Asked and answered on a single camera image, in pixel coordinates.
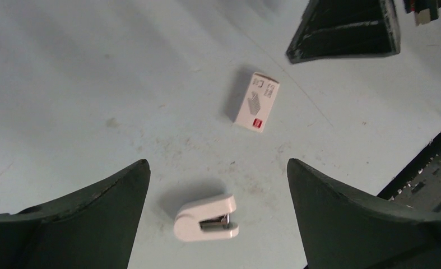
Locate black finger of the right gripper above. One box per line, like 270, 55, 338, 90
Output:
286, 0, 401, 64

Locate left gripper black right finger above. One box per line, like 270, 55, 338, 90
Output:
287, 159, 441, 268

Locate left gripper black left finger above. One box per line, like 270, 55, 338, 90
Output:
0, 160, 151, 268

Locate small white mini stapler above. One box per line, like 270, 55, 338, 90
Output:
173, 194, 239, 242

